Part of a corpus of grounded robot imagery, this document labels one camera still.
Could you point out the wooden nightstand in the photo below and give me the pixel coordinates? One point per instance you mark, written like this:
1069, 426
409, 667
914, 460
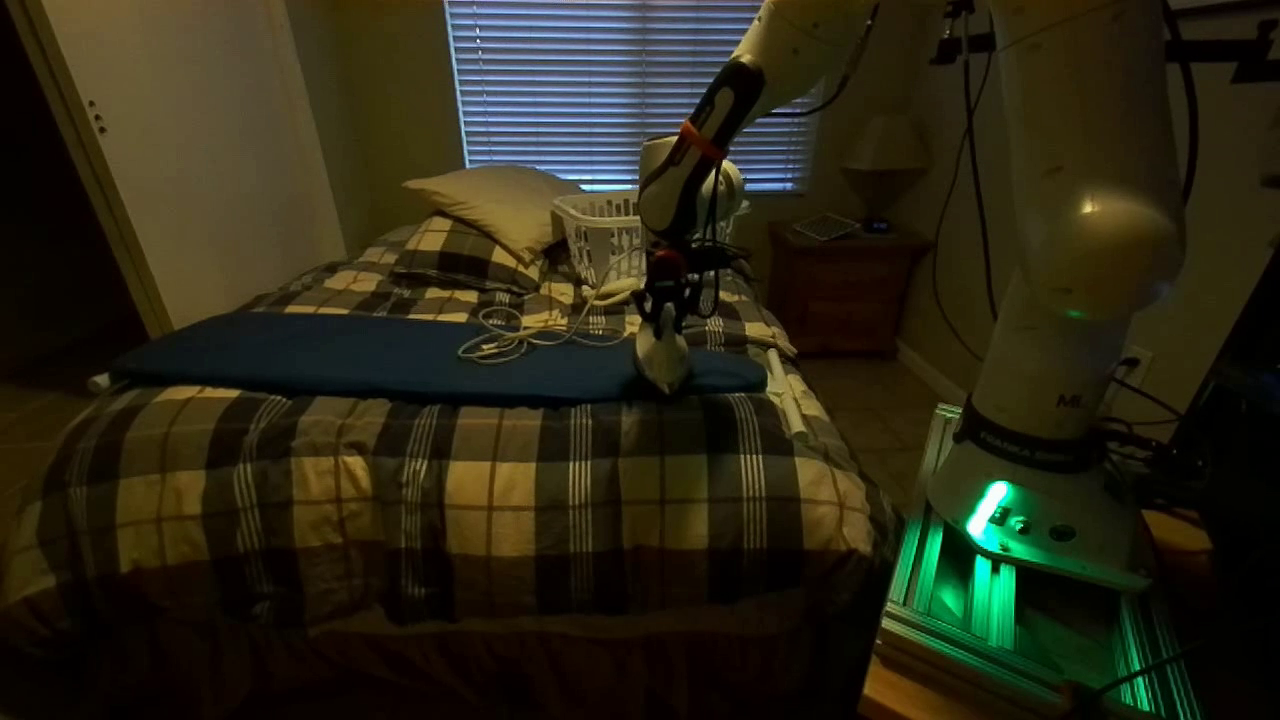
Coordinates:
842, 295

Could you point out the window blinds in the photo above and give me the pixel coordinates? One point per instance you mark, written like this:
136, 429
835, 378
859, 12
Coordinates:
575, 95

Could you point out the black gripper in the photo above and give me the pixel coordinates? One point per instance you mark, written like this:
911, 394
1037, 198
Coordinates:
683, 279

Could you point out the white closet door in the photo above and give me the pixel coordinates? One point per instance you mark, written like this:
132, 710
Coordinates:
200, 163

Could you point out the green lit robot stand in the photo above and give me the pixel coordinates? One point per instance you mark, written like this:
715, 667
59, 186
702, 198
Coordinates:
984, 612

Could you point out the plaid bed comforter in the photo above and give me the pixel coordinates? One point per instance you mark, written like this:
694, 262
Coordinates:
402, 464

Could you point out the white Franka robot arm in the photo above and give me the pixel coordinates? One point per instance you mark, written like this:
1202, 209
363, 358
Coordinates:
1081, 202

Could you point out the white laundry basket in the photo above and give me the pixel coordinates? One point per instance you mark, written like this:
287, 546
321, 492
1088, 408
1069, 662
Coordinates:
602, 242

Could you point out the cream pillow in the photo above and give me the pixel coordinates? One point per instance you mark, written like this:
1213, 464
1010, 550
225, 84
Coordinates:
501, 207

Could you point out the table lamp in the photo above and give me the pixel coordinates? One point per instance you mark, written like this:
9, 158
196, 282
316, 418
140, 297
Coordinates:
887, 144

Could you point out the blue ironing board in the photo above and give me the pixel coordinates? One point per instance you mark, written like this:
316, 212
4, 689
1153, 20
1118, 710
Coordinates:
332, 358

